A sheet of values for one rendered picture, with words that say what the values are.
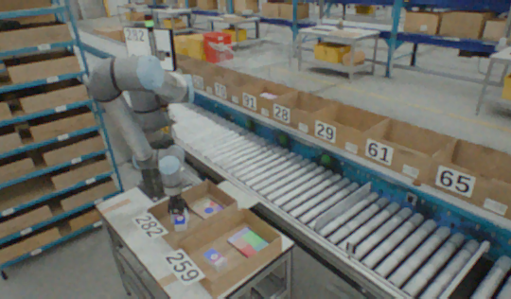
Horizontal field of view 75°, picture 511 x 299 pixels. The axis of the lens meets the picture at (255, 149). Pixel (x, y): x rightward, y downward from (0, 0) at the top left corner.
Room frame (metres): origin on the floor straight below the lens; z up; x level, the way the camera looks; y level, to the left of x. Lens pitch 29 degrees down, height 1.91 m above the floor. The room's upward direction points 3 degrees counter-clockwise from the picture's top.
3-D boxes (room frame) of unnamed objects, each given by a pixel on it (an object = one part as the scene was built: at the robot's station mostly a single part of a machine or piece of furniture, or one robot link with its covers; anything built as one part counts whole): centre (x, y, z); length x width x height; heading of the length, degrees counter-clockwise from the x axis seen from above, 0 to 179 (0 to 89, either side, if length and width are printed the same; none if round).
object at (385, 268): (1.13, -0.68, 0.72); 0.52 x 0.05 x 0.05; 128
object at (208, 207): (1.43, 0.26, 0.76); 0.19 x 0.14 x 0.02; 43
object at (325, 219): (1.41, -0.46, 0.76); 0.46 x 0.01 x 0.09; 128
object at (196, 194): (1.37, 0.34, 0.80); 0.38 x 0.28 x 0.10; 130
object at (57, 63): (2.28, 1.41, 1.39); 0.40 x 0.30 x 0.10; 127
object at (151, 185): (1.72, 0.58, 0.91); 0.26 x 0.26 x 0.33; 41
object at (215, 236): (1.11, 0.13, 0.80); 0.38 x 0.28 x 0.10; 129
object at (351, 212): (1.38, -0.48, 0.72); 0.52 x 0.05 x 0.05; 128
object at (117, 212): (1.36, 0.39, 0.74); 1.00 x 0.58 x 0.03; 41
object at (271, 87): (2.56, -0.13, 0.96); 0.39 x 0.29 x 0.17; 38
